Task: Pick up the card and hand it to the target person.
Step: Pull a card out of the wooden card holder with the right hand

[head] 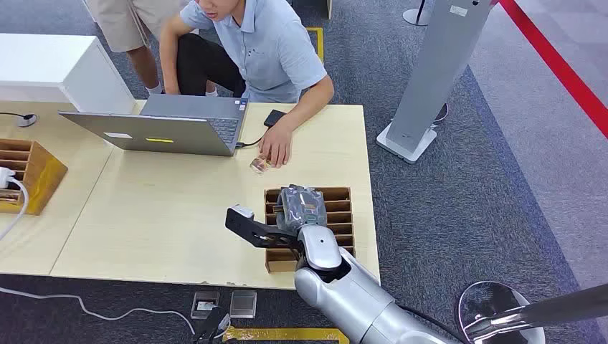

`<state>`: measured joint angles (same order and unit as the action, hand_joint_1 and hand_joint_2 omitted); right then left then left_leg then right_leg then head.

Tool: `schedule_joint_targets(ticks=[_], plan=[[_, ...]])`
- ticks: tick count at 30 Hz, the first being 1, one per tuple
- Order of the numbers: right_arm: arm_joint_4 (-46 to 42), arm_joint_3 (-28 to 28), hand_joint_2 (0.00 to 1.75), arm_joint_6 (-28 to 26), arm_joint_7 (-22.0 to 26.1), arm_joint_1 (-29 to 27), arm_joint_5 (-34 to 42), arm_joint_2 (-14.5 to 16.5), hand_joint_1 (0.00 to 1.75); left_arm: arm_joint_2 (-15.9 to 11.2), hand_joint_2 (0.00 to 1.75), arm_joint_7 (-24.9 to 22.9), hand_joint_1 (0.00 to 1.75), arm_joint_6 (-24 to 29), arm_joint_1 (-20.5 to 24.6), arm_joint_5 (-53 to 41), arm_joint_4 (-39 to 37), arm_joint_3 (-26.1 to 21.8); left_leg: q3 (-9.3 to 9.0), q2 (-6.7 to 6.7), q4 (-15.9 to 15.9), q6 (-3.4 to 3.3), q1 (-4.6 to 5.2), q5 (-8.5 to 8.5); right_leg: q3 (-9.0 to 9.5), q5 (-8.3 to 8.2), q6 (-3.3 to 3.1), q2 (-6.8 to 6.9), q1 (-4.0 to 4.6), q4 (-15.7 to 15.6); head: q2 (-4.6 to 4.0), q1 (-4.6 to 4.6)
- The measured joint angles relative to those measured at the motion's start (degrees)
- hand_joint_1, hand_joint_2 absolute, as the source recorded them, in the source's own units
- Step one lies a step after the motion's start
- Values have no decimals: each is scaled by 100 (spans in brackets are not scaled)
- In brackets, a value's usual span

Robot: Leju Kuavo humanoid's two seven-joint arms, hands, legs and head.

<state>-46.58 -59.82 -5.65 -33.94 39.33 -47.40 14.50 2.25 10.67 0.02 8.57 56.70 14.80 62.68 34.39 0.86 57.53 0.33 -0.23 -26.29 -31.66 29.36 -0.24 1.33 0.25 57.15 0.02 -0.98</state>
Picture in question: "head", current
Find desk cable grommet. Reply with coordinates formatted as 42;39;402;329
0;111;39;128

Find round stanchion base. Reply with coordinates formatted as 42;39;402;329
432;102;450;126
402;0;434;27

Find white cabinet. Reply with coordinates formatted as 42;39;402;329
0;33;137;115

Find person's left hand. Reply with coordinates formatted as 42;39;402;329
258;120;293;169

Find red barrier belt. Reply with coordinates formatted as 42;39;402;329
498;0;608;140

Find grey laptop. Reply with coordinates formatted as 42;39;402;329
57;93;250;158

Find person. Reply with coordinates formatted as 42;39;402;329
158;0;336;170
83;0;191;96

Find wooden slotted card holder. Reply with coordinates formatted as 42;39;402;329
0;138;69;216
264;186;356;274

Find closed floor socket box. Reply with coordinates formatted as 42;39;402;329
229;290;258;320

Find small black device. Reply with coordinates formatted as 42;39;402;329
263;109;288;129

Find open floor socket box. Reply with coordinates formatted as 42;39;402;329
190;290;222;320

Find white adapter with cable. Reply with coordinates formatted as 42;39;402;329
0;166;30;242

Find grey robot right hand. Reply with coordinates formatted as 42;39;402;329
275;184;329;235

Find white floor cable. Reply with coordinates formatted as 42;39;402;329
0;287;196;336

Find black laptop cable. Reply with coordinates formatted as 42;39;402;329
235;135;265;150

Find grey kiosk stand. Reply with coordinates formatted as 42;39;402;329
376;0;495;166

